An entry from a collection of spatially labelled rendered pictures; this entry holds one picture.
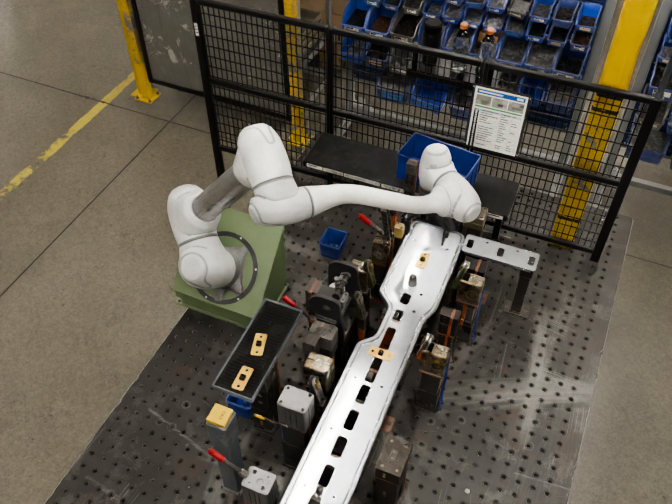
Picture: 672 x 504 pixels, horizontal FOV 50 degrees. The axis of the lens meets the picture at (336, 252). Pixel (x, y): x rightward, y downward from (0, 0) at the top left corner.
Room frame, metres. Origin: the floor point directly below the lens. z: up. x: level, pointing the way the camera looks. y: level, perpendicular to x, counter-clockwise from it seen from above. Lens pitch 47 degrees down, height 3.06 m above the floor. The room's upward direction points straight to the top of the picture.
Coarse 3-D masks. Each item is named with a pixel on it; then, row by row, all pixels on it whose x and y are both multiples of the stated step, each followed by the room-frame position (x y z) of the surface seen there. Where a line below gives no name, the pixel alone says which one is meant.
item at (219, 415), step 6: (216, 408) 1.11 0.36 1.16; (222, 408) 1.11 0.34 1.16; (228, 408) 1.11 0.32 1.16; (210, 414) 1.09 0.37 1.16; (216, 414) 1.09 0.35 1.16; (222, 414) 1.09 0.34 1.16; (228, 414) 1.09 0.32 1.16; (210, 420) 1.07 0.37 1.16; (216, 420) 1.07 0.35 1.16; (222, 420) 1.07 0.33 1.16; (222, 426) 1.05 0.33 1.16
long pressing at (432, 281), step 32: (416, 224) 2.04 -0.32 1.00; (416, 256) 1.86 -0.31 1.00; (448, 256) 1.86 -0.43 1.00; (384, 288) 1.70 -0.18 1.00; (416, 288) 1.70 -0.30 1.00; (384, 320) 1.55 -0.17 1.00; (416, 320) 1.56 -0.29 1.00; (352, 352) 1.42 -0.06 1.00; (352, 384) 1.29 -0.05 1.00; (384, 384) 1.29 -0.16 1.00; (384, 416) 1.18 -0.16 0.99; (320, 448) 1.06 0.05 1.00; (352, 448) 1.06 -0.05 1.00; (352, 480) 0.96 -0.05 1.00
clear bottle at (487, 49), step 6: (486, 30) 2.44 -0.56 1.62; (492, 30) 2.43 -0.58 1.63; (486, 36) 2.43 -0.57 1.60; (492, 36) 2.43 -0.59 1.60; (486, 42) 2.42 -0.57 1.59; (492, 42) 2.42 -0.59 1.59; (480, 48) 2.43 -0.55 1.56; (486, 48) 2.41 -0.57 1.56; (492, 48) 2.41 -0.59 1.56; (480, 54) 2.42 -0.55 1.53; (486, 54) 2.41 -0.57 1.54; (492, 54) 2.41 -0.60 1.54; (486, 60) 2.41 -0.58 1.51
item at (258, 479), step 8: (256, 472) 0.96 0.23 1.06; (264, 472) 0.96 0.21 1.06; (248, 480) 0.93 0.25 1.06; (256, 480) 0.93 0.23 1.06; (264, 480) 0.93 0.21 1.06; (272, 480) 0.93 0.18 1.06; (248, 488) 0.91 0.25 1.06; (256, 488) 0.91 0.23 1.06; (264, 488) 0.91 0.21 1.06; (272, 488) 0.91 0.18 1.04; (248, 496) 0.91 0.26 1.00; (256, 496) 0.90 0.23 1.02; (264, 496) 0.89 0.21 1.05; (272, 496) 0.91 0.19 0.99
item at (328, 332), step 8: (312, 328) 1.47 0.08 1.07; (320, 328) 1.46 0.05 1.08; (328, 328) 1.46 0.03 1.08; (336, 328) 1.46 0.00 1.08; (328, 336) 1.43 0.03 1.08; (336, 336) 1.45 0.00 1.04; (328, 344) 1.42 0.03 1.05; (336, 344) 1.45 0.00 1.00; (320, 352) 1.43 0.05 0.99; (328, 352) 1.41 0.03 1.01
